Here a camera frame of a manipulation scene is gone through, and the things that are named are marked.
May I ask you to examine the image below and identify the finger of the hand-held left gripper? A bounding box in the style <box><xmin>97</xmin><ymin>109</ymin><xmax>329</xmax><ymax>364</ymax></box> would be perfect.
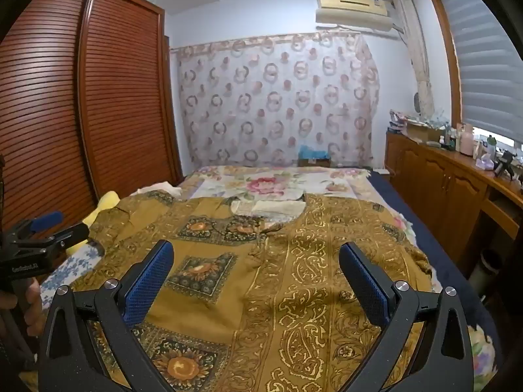
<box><xmin>8</xmin><ymin>222</ymin><xmax>91</xmax><ymax>260</ymax></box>
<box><xmin>8</xmin><ymin>211</ymin><xmax>65</xmax><ymax>239</ymax></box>

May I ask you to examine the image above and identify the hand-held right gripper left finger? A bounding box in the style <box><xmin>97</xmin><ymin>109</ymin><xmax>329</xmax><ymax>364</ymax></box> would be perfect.
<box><xmin>39</xmin><ymin>239</ymin><xmax>176</xmax><ymax>392</ymax></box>

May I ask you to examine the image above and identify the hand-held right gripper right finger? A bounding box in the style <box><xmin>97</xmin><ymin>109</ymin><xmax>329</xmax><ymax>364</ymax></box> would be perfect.
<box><xmin>338</xmin><ymin>242</ymin><xmax>475</xmax><ymax>392</ymax></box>

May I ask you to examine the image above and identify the mustard patterned shirt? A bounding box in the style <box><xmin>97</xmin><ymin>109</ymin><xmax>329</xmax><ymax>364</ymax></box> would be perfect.
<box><xmin>71</xmin><ymin>191</ymin><xmax>434</xmax><ymax>392</ymax></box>

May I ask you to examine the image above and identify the person's left hand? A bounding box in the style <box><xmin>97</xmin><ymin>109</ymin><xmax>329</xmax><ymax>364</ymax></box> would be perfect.
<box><xmin>22</xmin><ymin>280</ymin><xmax>43</xmax><ymax>335</ymax></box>

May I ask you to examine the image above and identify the blue floral bed sheet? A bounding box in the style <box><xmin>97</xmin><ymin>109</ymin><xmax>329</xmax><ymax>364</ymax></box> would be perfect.
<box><xmin>39</xmin><ymin>239</ymin><xmax>107</xmax><ymax>295</ymax></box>

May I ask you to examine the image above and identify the yellow plush toy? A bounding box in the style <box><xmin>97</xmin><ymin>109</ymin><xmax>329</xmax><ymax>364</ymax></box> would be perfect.
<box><xmin>65</xmin><ymin>191</ymin><xmax>119</xmax><ymax>254</ymax></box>

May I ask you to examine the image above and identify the navy mattress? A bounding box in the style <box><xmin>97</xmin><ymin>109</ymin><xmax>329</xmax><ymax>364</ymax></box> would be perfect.
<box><xmin>368</xmin><ymin>169</ymin><xmax>503</xmax><ymax>376</ymax></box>

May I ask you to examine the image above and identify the grey trash bin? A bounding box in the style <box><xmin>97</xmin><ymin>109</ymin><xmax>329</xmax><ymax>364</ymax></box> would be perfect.
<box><xmin>468</xmin><ymin>249</ymin><xmax>503</xmax><ymax>295</ymax></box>

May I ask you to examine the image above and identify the wooden louvered wardrobe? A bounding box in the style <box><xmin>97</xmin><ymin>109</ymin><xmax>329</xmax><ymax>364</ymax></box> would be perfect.
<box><xmin>0</xmin><ymin>0</ymin><xmax>184</xmax><ymax>237</ymax></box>

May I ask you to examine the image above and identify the wooden cabinet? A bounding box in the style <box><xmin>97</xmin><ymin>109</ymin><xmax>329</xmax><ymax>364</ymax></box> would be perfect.
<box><xmin>384</xmin><ymin>128</ymin><xmax>523</xmax><ymax>250</ymax></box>

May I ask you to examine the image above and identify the floral pillow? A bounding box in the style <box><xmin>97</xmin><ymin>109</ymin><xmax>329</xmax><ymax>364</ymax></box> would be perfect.
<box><xmin>180</xmin><ymin>165</ymin><xmax>497</xmax><ymax>380</ymax></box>

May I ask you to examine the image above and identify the blue plastic bag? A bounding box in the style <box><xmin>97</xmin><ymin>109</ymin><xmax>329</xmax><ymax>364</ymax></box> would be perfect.
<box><xmin>297</xmin><ymin>145</ymin><xmax>331</xmax><ymax>160</ymax></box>

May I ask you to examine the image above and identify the stack of magazines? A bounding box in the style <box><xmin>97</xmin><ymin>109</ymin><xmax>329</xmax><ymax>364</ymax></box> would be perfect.
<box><xmin>388</xmin><ymin>109</ymin><xmax>409</xmax><ymax>133</ymax></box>

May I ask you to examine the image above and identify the pink bottle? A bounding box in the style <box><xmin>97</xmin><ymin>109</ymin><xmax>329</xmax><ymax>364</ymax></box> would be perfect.
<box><xmin>460</xmin><ymin>124</ymin><xmax>475</xmax><ymax>156</ymax></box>

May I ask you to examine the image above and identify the black mini tripod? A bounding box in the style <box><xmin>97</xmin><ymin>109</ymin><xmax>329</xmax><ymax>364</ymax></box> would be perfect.
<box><xmin>494</xmin><ymin>151</ymin><xmax>516</xmax><ymax>179</ymax></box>

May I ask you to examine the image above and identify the tied lace curtain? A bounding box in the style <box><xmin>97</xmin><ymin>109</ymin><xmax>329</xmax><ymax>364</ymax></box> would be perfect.
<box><xmin>392</xmin><ymin>0</ymin><xmax>436</xmax><ymax>119</ymax></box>

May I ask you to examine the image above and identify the grey window blind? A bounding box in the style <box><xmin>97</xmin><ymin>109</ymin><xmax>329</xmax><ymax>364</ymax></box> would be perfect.
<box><xmin>435</xmin><ymin>0</ymin><xmax>523</xmax><ymax>139</ymax></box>

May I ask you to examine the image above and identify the ring patterned curtain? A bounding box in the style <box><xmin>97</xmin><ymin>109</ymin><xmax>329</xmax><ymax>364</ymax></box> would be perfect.
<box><xmin>171</xmin><ymin>32</ymin><xmax>380</xmax><ymax>169</ymax></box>

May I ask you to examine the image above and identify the wooden window frame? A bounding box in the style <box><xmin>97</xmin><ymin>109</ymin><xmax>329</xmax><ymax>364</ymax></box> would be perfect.
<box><xmin>427</xmin><ymin>0</ymin><xmax>464</xmax><ymax>125</ymax></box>

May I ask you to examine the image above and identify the wall air conditioner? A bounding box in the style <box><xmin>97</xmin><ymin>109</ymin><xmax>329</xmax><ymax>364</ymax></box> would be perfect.
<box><xmin>314</xmin><ymin>0</ymin><xmax>403</xmax><ymax>33</ymax></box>

